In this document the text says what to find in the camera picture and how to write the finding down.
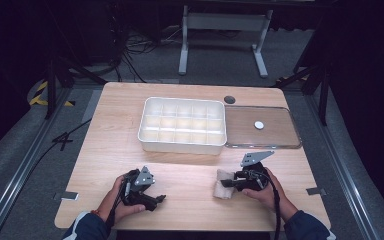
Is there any yellow black hazard tape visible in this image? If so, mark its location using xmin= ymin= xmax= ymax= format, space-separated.
xmin=29 ymin=80 xmax=76 ymax=108

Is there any clear plastic box lid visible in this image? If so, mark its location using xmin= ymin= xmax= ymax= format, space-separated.
xmin=224 ymin=105 xmax=303 ymax=150

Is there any grey tape piece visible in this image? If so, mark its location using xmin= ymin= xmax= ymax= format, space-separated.
xmin=306 ymin=187 xmax=327 ymax=196
xmin=53 ymin=191 xmax=80 ymax=202

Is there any tangle of black floor cables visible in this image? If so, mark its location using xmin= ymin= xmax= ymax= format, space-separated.
xmin=111 ymin=28 xmax=183 ymax=83

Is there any white compartment storage box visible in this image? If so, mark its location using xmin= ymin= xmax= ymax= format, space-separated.
xmin=137 ymin=96 xmax=228 ymax=156

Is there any person's left hand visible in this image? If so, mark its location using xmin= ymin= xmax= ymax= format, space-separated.
xmin=96 ymin=175 xmax=147 ymax=224

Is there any person's right hand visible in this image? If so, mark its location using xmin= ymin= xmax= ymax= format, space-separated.
xmin=241 ymin=167 xmax=299 ymax=223

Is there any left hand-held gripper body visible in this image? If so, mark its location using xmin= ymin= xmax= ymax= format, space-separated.
xmin=121 ymin=165 xmax=159 ymax=212

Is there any hand-held gripper cable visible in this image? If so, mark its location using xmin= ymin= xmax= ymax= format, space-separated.
xmin=249 ymin=169 xmax=283 ymax=240
xmin=107 ymin=179 xmax=130 ymax=232

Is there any right hand-held gripper cable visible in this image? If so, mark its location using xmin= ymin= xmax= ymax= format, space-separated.
xmin=249 ymin=169 xmax=283 ymax=240

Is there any black floor cable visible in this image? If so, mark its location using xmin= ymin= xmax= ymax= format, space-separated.
xmin=29 ymin=118 xmax=93 ymax=174

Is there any white metal stand frame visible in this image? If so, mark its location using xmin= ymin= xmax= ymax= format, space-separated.
xmin=178 ymin=4 xmax=274 ymax=79

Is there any left hand-held gripper cable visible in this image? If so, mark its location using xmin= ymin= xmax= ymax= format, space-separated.
xmin=107 ymin=179 xmax=130 ymax=232

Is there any beige sock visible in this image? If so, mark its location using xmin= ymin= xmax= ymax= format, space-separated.
xmin=212 ymin=168 xmax=237 ymax=201

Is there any aluminium floor rail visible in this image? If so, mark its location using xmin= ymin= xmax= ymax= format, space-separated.
xmin=0 ymin=87 xmax=74 ymax=240
xmin=304 ymin=94 xmax=381 ymax=240

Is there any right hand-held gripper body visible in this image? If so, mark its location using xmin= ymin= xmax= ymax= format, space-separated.
xmin=234 ymin=150 xmax=276 ymax=193

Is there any black tripod stand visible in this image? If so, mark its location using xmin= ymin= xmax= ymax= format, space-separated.
xmin=273 ymin=63 xmax=332 ymax=127
xmin=44 ymin=54 xmax=108 ymax=120

